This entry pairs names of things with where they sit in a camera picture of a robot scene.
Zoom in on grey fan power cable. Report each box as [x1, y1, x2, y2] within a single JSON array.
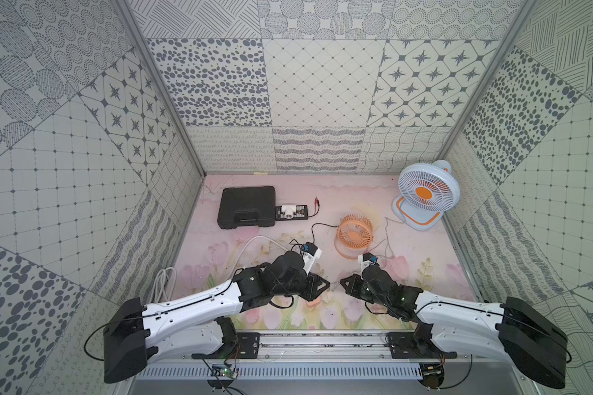
[[370, 216, 406, 260]]

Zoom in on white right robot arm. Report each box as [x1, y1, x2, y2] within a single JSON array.
[[340, 263, 572, 389]]

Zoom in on white orange desk fan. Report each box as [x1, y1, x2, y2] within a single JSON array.
[[391, 160, 461, 231]]

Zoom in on black USB cable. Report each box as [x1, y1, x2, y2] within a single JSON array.
[[288, 221, 339, 250]]

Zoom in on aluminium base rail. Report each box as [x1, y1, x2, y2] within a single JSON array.
[[202, 329, 525, 364]]

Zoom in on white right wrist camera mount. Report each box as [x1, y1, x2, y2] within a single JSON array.
[[357, 253, 378, 271]]

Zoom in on white power strip cable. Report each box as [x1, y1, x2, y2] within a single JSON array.
[[229, 235, 297, 270]]

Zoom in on coiled white cable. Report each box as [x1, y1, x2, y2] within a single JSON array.
[[147, 267, 178, 304]]

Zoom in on small orange desk fan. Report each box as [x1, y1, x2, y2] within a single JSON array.
[[334, 214, 373, 259]]

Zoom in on black tray with white adapter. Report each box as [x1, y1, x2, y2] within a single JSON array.
[[275, 204, 309, 222]]

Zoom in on green circuit board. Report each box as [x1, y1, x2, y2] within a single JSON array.
[[210, 364, 238, 381]]

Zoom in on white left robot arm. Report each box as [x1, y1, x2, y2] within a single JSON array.
[[103, 243, 329, 383]]

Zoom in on black tool case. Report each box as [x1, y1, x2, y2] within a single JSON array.
[[217, 186, 276, 230]]

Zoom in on red black clip leads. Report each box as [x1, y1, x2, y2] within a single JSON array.
[[308, 197, 321, 218]]

